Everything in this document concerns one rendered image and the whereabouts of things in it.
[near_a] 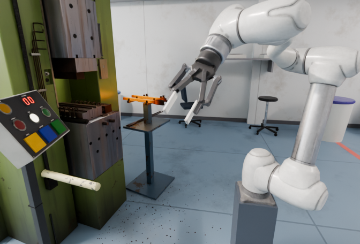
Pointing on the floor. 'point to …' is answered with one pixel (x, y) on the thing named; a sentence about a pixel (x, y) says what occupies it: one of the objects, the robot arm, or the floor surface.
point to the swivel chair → (187, 106)
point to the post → (38, 215)
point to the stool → (266, 115)
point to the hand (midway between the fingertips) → (180, 109)
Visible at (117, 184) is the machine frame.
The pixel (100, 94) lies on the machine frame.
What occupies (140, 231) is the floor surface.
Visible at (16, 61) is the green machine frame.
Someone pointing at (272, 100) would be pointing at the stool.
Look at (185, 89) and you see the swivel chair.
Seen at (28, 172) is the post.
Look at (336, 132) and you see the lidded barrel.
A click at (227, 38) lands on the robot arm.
